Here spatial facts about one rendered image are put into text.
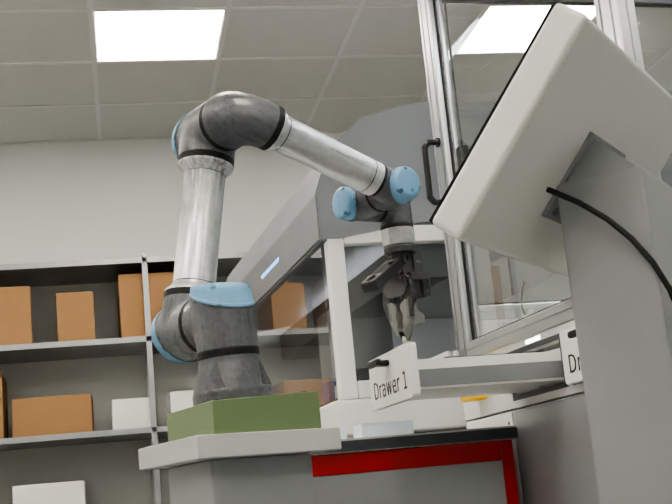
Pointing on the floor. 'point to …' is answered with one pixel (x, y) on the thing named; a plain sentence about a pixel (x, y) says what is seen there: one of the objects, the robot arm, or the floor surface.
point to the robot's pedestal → (242, 466)
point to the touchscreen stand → (623, 329)
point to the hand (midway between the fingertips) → (402, 335)
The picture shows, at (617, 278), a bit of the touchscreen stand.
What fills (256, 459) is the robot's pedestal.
